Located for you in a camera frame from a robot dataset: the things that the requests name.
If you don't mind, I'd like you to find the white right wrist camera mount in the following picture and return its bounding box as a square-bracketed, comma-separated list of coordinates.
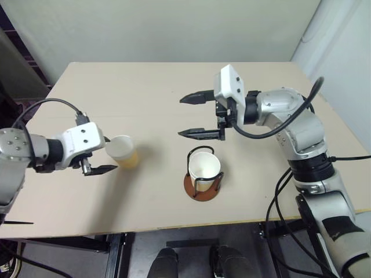
[213, 64, 248, 129]

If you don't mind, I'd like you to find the black metal table frame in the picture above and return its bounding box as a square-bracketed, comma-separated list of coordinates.
[0, 221, 308, 278]

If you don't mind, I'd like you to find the black hanging cable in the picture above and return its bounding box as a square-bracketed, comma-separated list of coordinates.
[264, 167, 344, 278]

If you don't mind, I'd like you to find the thin black power cable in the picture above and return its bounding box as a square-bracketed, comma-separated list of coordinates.
[326, 155, 371, 161]

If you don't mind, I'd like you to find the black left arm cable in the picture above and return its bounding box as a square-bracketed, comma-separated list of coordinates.
[10, 98, 89, 137]

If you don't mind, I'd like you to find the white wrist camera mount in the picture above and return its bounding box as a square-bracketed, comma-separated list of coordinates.
[213, 64, 248, 129]
[53, 122, 107, 170]

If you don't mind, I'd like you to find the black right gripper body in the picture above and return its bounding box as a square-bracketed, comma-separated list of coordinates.
[214, 97, 235, 142]

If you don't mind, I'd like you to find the black floor cable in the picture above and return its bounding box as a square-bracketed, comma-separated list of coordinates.
[0, 239, 75, 278]

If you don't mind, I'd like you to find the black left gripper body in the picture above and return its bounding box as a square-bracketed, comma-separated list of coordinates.
[70, 152, 94, 177]

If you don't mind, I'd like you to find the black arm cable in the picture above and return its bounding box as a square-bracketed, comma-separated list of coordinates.
[231, 76, 325, 139]
[10, 98, 89, 137]

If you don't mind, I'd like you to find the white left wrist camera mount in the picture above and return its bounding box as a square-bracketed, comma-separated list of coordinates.
[53, 122, 107, 170]

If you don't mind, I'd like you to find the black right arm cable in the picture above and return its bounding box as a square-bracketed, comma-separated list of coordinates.
[231, 76, 325, 139]

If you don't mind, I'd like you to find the dark rounded shape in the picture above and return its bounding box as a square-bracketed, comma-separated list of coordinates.
[148, 247, 180, 278]
[209, 244, 260, 278]

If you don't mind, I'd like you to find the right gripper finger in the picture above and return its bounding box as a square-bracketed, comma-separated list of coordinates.
[179, 89, 216, 106]
[177, 126, 223, 141]

